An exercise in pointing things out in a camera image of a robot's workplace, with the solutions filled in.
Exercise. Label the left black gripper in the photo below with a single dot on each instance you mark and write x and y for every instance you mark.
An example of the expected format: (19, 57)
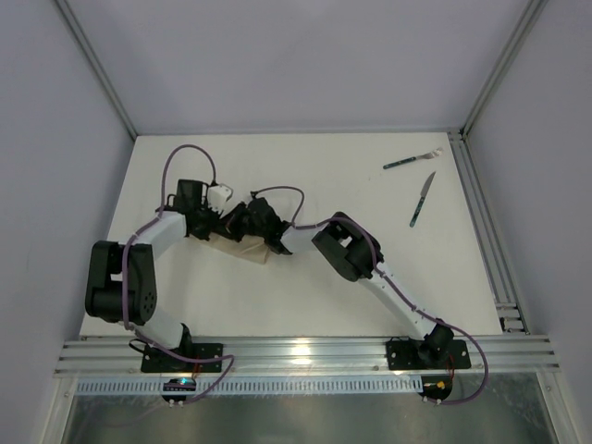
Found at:
(227, 222)

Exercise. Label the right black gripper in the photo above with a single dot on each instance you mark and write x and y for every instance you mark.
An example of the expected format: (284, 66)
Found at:
(258, 217)

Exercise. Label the beige cloth napkin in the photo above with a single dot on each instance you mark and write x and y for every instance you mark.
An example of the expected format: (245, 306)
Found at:
(249, 248)

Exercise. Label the green handled knife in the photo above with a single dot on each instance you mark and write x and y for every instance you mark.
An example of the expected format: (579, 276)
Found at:
(423, 193)

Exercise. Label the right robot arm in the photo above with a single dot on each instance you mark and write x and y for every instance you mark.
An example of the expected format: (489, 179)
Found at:
(355, 255)

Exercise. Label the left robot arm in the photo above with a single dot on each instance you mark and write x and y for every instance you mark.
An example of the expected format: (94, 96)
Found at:
(122, 285)

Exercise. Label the left controller board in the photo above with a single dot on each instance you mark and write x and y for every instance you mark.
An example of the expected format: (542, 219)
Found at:
(179, 389)

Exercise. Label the controller board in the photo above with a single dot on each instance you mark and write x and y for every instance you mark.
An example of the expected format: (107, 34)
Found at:
(179, 389)
(435, 388)

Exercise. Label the right controller board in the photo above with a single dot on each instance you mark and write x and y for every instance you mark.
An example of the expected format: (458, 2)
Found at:
(435, 388)

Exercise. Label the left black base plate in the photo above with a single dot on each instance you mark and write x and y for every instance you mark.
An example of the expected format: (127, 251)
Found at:
(201, 357)

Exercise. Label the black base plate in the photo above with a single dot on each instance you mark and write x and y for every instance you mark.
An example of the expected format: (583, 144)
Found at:
(411, 354)
(201, 357)

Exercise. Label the left aluminium frame post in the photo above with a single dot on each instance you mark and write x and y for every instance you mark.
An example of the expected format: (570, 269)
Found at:
(81, 39)

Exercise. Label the aluminium frame post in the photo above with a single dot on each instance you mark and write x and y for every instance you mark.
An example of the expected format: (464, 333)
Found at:
(81, 39)
(510, 50)

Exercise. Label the slotted grey cable duct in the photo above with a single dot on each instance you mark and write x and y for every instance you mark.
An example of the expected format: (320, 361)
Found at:
(254, 385)

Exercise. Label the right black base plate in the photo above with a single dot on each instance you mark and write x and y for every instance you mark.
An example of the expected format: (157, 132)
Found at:
(411, 354)

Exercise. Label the green handled fork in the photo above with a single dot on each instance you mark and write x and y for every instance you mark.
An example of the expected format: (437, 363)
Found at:
(427, 156)

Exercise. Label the aluminium front rail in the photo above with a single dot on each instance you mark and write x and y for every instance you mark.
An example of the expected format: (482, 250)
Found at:
(337, 356)

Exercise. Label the aluminium rail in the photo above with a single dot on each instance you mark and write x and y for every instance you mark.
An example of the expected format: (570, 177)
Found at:
(337, 356)
(501, 281)

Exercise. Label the aluminium right side rail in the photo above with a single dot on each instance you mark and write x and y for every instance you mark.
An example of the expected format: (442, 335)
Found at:
(501, 281)

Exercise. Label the right aluminium frame post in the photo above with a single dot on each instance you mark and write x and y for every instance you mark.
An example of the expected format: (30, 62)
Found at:
(510, 50)

